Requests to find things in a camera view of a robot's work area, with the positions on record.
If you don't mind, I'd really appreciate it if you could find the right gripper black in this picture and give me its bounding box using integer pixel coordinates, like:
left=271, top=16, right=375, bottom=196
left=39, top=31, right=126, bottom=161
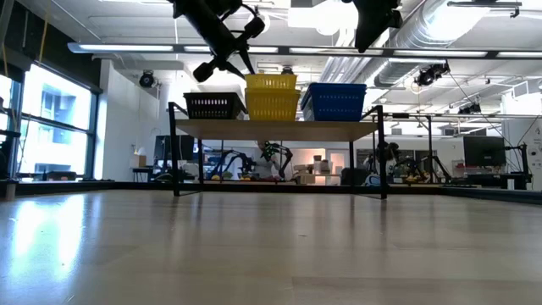
left=353, top=0, right=403, bottom=53

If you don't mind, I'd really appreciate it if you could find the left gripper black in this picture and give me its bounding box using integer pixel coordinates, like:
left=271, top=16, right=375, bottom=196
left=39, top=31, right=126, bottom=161
left=192, top=15, right=266, bottom=83

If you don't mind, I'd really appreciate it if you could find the yellow plastic basket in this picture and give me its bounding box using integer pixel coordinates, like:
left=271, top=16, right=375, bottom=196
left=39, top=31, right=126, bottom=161
left=244, top=87, right=302, bottom=122
left=244, top=73, right=299, bottom=92

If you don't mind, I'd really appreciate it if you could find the black plastic basket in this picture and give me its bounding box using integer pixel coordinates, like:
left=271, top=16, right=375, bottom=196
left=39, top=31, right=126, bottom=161
left=182, top=91, right=247, bottom=121

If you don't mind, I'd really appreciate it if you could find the black ceiling spotlight cluster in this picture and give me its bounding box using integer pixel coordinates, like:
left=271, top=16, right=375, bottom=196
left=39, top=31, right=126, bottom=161
left=413, top=61, right=451, bottom=88

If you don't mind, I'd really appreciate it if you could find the black computer monitor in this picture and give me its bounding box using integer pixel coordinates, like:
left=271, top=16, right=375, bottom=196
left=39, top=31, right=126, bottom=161
left=462, top=135, right=507, bottom=169
left=153, top=134, right=196, bottom=163

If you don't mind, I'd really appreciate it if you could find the person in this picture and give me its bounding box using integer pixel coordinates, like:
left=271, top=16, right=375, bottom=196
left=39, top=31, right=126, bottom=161
left=253, top=141, right=280, bottom=181
left=363, top=141, right=401, bottom=187

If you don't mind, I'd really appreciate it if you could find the long ceiling light bar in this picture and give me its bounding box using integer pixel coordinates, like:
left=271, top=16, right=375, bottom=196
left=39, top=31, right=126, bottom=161
left=67, top=41, right=542, bottom=61

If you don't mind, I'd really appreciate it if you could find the cardboard box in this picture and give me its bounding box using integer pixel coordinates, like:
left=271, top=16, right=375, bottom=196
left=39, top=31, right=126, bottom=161
left=129, top=147, right=148, bottom=169
left=294, top=164, right=317, bottom=186

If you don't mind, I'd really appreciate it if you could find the large glass window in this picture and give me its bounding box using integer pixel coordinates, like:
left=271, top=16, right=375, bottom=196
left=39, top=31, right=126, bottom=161
left=0, top=63, right=102, bottom=181

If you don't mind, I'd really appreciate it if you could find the silver air duct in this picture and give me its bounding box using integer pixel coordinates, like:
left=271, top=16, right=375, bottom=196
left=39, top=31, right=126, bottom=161
left=372, top=0, right=492, bottom=88

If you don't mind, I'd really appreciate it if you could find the wooden shelf with black frame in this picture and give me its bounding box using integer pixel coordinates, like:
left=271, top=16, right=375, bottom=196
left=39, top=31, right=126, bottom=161
left=168, top=101, right=389, bottom=200

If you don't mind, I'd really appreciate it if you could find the black table edge rail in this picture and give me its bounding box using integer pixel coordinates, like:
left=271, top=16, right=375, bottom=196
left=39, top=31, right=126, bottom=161
left=0, top=180, right=542, bottom=206

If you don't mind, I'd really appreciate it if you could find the yellow hanging cord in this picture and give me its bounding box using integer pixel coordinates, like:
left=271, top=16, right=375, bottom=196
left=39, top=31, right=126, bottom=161
left=0, top=42, right=10, bottom=80
left=37, top=0, right=52, bottom=64

